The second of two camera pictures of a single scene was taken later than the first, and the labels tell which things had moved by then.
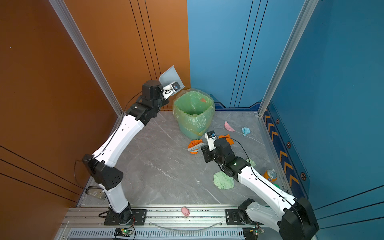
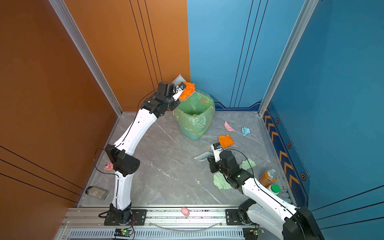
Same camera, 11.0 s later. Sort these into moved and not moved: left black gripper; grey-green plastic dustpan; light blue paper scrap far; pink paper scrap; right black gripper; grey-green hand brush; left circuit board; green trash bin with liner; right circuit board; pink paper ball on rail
Moved: left black gripper; grey-green hand brush; right black gripper; grey-green plastic dustpan
Not moved: green trash bin with liner; left circuit board; pink paper scrap; light blue paper scrap far; right circuit board; pink paper ball on rail
